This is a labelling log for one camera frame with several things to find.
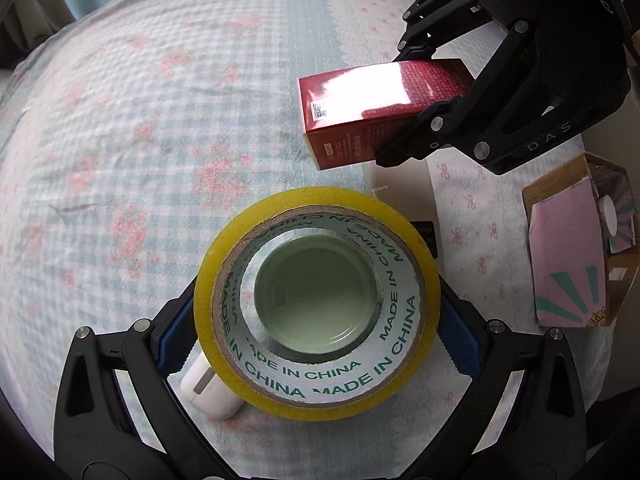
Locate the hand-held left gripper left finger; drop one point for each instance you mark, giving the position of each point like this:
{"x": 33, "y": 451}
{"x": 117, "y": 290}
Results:
{"x": 176, "y": 331}

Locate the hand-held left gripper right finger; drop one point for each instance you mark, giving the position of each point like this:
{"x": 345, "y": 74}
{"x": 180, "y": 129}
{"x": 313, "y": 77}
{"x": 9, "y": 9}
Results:
{"x": 459, "y": 336}

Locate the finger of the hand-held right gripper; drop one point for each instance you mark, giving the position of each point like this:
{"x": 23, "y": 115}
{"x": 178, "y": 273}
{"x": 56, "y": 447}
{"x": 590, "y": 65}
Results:
{"x": 419, "y": 50}
{"x": 430, "y": 130}

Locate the yellow packing tape roll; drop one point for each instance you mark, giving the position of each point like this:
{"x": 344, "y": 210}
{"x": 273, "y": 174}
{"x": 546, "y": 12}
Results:
{"x": 220, "y": 280}

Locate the red cardboard box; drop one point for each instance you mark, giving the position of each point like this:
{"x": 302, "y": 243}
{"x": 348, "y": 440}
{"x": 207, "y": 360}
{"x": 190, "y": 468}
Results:
{"x": 360, "y": 100}

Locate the white cylindrical object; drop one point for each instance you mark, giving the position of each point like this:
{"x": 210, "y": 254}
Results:
{"x": 207, "y": 390}

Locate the white bow print cloth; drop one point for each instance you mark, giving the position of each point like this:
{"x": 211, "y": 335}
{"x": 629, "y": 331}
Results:
{"x": 480, "y": 220}

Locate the pink open cardboard box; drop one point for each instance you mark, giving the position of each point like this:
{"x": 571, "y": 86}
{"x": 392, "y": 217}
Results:
{"x": 565, "y": 255}

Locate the pale green cup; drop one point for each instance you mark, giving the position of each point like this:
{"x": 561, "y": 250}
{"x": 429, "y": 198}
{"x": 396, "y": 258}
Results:
{"x": 312, "y": 300}

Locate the white round bottle cap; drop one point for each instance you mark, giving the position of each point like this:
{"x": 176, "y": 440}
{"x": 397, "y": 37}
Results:
{"x": 608, "y": 214}

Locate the checked floral blanket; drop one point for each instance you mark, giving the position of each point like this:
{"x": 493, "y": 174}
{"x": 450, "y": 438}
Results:
{"x": 125, "y": 160}

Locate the grey curtain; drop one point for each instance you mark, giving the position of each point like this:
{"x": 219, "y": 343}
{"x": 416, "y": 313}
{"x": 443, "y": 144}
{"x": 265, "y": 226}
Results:
{"x": 25, "y": 5}

